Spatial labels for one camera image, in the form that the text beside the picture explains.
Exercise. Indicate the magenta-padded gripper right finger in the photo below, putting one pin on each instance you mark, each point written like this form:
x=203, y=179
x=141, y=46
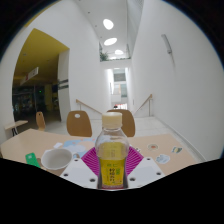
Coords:
x=146, y=170

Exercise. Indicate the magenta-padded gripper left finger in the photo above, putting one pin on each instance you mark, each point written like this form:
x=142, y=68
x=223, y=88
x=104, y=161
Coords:
x=78, y=171

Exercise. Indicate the clear bottle with yellow drink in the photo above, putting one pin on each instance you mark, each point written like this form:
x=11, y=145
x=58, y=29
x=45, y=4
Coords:
x=112, y=150

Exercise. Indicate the pale blue table sticker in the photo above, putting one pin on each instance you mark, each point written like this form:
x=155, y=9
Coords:
x=162, y=158

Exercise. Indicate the round orange-centred table sticker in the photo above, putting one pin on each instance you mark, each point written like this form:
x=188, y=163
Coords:
x=153, y=147

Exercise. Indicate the white ceramic mug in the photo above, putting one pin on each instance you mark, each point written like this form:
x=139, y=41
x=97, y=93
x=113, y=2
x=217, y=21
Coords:
x=56, y=159

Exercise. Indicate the pastel colourful paper sheet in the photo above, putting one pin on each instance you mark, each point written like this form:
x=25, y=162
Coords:
x=75, y=144

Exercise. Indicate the small white paper slip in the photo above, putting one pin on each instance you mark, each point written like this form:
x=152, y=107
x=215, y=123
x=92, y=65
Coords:
x=57, y=145

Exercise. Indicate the green and yellow table sticker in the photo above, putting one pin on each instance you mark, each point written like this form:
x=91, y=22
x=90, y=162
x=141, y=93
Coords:
x=176, y=150

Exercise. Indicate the wooden chair with white label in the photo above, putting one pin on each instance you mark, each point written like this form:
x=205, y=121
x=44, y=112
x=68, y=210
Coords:
x=128, y=125
x=79, y=126

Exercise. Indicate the small green box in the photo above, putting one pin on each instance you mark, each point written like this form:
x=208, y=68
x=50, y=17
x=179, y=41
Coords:
x=32, y=160

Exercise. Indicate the narrow wooden chair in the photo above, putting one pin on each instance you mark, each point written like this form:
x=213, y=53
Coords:
x=40, y=120

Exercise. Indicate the wooden stair handrail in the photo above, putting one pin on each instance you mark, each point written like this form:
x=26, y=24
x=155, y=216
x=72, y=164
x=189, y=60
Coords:
x=87, y=106
x=144, y=102

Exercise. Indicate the light wooden side table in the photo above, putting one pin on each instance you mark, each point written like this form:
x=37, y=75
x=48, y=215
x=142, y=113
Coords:
x=15, y=124

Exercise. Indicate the dark shop shelf unit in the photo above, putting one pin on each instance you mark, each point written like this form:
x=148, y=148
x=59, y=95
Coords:
x=28, y=101

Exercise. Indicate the hanging white and red sign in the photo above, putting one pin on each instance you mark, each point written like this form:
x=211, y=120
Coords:
x=30, y=75

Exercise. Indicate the green balcony plant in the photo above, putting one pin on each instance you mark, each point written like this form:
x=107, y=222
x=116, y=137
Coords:
x=103, y=56

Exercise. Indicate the round ceiling lights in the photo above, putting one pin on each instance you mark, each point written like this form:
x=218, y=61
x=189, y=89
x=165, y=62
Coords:
x=108, y=24

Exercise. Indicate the dark wall sign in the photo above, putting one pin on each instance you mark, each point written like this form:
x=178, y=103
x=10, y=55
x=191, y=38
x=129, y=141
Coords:
x=63, y=84

